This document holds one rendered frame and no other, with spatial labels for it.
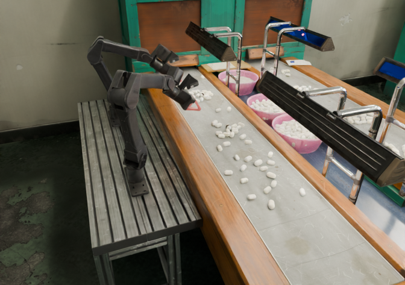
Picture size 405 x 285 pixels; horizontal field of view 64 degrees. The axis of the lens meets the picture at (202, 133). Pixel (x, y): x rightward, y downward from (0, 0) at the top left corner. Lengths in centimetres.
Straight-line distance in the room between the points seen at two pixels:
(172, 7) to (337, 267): 179
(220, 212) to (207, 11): 156
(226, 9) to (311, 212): 161
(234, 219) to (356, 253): 37
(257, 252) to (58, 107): 251
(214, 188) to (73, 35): 212
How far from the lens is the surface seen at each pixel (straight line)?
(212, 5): 235
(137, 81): 116
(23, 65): 306
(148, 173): 142
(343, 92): 116
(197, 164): 129
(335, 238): 112
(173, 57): 179
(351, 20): 414
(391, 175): 85
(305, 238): 109
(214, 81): 211
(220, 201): 113
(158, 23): 226
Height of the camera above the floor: 151
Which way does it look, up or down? 30 degrees down
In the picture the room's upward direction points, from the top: straight up
